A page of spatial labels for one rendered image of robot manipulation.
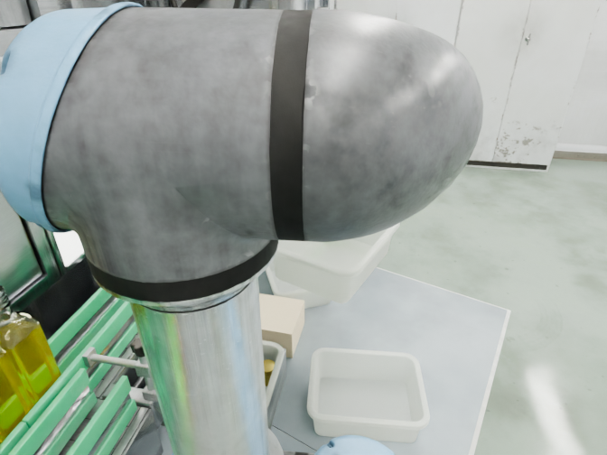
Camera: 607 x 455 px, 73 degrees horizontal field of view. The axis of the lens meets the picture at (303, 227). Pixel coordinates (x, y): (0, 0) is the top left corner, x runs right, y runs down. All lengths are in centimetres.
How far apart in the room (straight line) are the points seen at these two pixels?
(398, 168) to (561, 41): 408
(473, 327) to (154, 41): 106
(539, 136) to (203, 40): 426
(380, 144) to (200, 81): 8
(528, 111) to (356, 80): 414
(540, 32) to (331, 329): 350
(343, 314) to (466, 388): 34
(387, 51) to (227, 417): 26
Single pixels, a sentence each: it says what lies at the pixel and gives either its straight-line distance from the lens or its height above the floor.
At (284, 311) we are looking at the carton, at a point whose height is 83.
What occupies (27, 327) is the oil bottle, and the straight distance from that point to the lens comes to 72.
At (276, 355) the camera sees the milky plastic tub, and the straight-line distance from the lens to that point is 91.
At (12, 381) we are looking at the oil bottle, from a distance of 73.
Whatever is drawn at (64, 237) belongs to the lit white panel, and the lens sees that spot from 97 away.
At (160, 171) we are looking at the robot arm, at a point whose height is 142.
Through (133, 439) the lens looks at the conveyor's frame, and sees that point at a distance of 78.
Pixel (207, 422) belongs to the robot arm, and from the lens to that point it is 34.
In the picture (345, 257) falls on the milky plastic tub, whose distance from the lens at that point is 79.
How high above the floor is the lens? 149
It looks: 30 degrees down
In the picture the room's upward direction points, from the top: straight up
